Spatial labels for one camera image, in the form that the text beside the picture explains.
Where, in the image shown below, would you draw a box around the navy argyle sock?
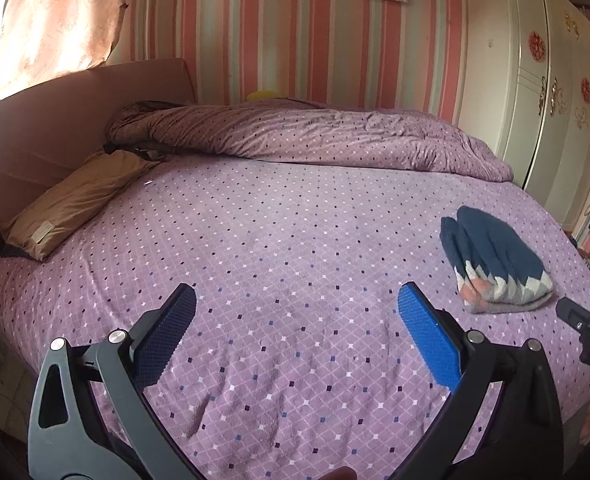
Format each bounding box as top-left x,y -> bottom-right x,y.
457,206 -> 554,313
439,217 -> 526,314

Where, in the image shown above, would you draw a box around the person's left hand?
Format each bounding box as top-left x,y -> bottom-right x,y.
318,466 -> 357,480

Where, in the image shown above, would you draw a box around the tan brown pillow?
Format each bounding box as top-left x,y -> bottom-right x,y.
0,150 -> 157,262

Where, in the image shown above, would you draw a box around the purple diamond bed sheet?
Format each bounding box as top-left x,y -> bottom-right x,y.
0,155 -> 590,479

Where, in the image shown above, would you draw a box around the white decorated wardrobe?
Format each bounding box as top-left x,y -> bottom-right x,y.
459,0 -> 590,231

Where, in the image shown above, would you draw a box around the purple dotted rolled duvet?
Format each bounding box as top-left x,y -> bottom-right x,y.
105,99 -> 513,182

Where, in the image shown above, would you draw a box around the pink window curtain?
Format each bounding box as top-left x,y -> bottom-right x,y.
0,0 -> 128,99

